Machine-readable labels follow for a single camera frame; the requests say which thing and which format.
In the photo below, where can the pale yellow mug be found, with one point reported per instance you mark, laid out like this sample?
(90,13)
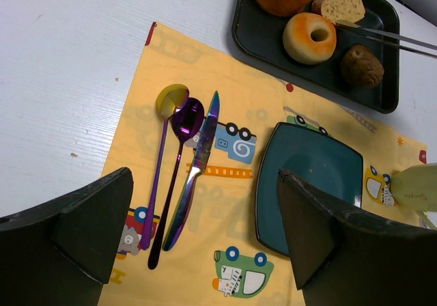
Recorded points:
(415,188)

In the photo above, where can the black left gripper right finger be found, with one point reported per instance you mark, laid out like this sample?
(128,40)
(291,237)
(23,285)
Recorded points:
(344,255)

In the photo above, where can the orange glazed donut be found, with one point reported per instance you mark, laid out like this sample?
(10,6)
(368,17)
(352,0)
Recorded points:
(309,38)

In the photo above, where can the iridescent table knife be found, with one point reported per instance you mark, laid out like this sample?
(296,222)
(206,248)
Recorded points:
(197,168)

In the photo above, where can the black baking tray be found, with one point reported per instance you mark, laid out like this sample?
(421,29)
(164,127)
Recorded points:
(259,34)

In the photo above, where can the metal tongs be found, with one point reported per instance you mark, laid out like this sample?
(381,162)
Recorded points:
(388,38)

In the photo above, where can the purple iridescent spoon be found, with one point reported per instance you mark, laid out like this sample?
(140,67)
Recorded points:
(185,125)

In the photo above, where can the teal square plate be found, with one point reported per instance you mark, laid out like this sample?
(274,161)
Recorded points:
(326,163)

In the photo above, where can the brown chocolate muffin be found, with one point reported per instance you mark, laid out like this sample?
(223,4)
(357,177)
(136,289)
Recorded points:
(361,68)

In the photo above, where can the gold bowl long spoon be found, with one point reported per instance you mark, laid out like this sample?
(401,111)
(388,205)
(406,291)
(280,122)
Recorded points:
(169,101)

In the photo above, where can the yellow vehicle print placemat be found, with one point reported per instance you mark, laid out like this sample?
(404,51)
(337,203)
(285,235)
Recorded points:
(218,260)

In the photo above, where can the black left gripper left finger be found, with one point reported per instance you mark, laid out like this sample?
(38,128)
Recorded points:
(62,252)

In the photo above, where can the sliced seeded bread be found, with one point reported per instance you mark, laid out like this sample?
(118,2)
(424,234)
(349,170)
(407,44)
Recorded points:
(335,10)

